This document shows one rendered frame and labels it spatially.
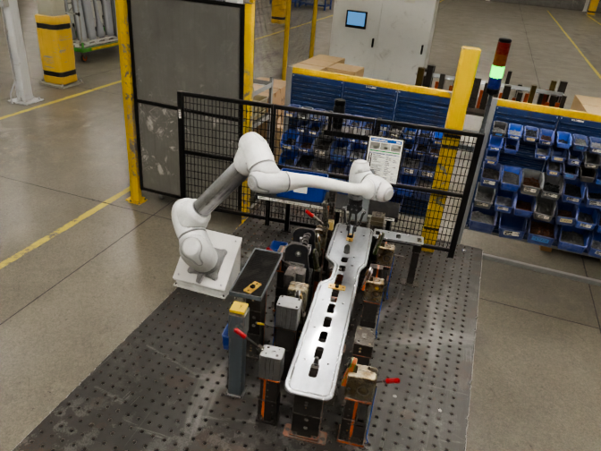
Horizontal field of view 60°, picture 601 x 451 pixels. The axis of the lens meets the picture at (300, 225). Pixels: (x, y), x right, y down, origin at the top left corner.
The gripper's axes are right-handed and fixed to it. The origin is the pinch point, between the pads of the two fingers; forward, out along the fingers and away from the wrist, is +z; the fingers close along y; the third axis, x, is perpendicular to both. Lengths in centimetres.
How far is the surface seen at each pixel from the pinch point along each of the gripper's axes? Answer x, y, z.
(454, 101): 58, 45, -64
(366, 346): -88, 18, 4
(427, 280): 22, 49, 36
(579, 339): 91, 175, 106
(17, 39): 424, -534, 16
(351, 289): -46.1, 6.8, 6.7
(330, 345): -89, 4, 7
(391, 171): 54, 16, -17
